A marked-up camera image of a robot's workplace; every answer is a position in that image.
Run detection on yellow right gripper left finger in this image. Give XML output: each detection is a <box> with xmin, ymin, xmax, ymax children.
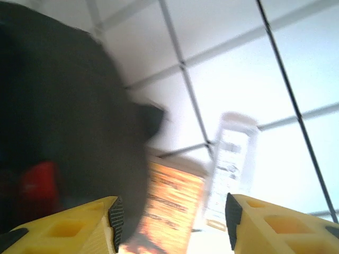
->
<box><xmin>0</xmin><ymin>195</ymin><xmax>125</xmax><ymax>254</ymax></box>

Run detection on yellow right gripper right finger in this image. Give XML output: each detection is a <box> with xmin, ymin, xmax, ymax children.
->
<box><xmin>225</xmin><ymin>192</ymin><xmax>339</xmax><ymax>254</ymax></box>

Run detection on red snap wallet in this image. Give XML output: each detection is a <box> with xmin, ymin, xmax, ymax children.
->
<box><xmin>15</xmin><ymin>161</ymin><xmax>61</xmax><ymax>212</ymax></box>

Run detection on white rectangular case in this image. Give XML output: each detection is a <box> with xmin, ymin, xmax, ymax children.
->
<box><xmin>202</xmin><ymin>111</ymin><xmax>259</xmax><ymax>231</ymax></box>

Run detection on orange paperback book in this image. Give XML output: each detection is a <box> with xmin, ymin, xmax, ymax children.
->
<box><xmin>120</xmin><ymin>155</ymin><xmax>210</xmax><ymax>254</ymax></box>

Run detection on black backpack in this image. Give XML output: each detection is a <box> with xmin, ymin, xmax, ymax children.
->
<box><xmin>0</xmin><ymin>5</ymin><xmax>170</xmax><ymax>249</ymax></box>

